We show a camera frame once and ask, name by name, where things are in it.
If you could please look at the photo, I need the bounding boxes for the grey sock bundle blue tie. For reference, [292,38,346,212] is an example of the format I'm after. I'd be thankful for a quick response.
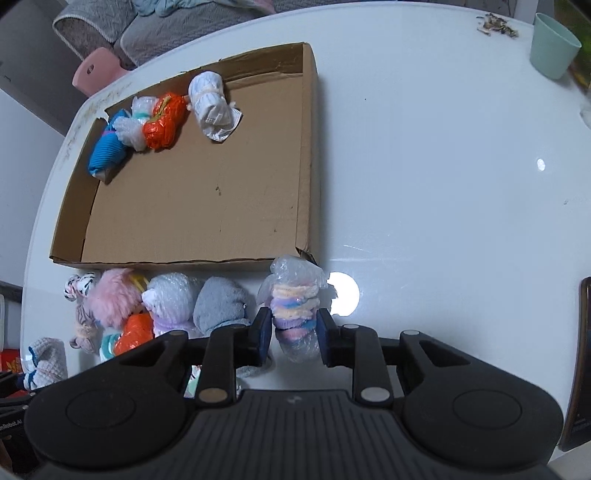
[23,337,68,391]

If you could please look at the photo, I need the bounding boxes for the white green patterned sock bundle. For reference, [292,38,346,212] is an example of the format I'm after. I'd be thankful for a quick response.
[64,272,99,302]

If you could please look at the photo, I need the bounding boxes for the white sock teal scrunchie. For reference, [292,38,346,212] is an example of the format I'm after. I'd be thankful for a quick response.
[98,332,121,362]

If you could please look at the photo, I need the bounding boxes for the white knit sock roll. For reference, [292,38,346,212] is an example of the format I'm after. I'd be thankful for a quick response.
[188,71,242,143]

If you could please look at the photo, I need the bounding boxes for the shallow cardboard box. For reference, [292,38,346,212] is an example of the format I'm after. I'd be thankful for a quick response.
[49,43,320,270]

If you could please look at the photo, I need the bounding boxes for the grey quilted sofa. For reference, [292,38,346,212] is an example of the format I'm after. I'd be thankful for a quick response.
[51,0,279,70]

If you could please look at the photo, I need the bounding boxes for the bubble lilac sock bundle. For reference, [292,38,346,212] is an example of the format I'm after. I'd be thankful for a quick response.
[141,272,204,338]

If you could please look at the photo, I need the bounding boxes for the mint green cup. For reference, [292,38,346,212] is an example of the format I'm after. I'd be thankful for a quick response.
[530,13,582,80]

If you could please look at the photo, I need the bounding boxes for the blue sock roll pink band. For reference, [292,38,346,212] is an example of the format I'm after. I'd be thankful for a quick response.
[87,109,129,184]

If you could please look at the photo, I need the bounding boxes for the white fluffy bundle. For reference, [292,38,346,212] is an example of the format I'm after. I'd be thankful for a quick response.
[113,96,157,152]

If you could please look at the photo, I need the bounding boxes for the fluffy pink blue sock bundle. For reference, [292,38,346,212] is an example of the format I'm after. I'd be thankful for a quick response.
[86,268,148,330]

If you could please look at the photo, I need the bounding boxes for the mauve sock bundle yellow band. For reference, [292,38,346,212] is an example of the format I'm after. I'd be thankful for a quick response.
[69,298,101,355]

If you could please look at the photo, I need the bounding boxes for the pastel striped socks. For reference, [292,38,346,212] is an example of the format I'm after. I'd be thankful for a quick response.
[256,255,329,363]

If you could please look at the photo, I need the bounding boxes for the orange plastic bundle yellow tie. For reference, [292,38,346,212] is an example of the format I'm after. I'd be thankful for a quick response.
[142,92,189,150]

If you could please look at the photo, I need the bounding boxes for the pink child stool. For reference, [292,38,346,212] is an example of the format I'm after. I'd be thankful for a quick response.
[72,47,128,97]

